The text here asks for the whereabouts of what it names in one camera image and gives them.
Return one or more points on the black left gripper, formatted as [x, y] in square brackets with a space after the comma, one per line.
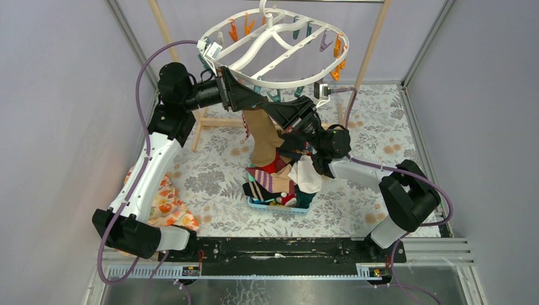
[225, 87]

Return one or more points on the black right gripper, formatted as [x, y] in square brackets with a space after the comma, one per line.
[292, 115]

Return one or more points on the tan brown sock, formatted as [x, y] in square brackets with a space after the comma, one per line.
[266, 137]

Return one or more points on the white oval clip hanger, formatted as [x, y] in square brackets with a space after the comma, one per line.
[279, 49]

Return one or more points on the red white striped sock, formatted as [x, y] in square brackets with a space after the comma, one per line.
[246, 129]

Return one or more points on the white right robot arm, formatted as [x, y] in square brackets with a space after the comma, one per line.
[408, 196]

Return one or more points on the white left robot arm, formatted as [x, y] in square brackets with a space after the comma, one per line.
[124, 225]

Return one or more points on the teal clothes peg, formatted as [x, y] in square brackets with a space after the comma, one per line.
[275, 96]

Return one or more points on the purple striped sock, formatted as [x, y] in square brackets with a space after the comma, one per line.
[263, 178]

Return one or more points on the floral patterned table mat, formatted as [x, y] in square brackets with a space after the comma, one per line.
[209, 180]

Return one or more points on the blue plastic sock basket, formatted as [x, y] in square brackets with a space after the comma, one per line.
[290, 201]

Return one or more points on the orange floral cloth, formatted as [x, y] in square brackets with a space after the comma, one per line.
[167, 209]

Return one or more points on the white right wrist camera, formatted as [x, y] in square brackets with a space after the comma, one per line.
[321, 92]

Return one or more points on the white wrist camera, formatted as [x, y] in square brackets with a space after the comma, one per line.
[209, 50]
[321, 92]

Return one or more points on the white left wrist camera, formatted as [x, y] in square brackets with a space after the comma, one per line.
[209, 50]

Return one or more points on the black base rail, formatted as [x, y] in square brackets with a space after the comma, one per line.
[242, 256]

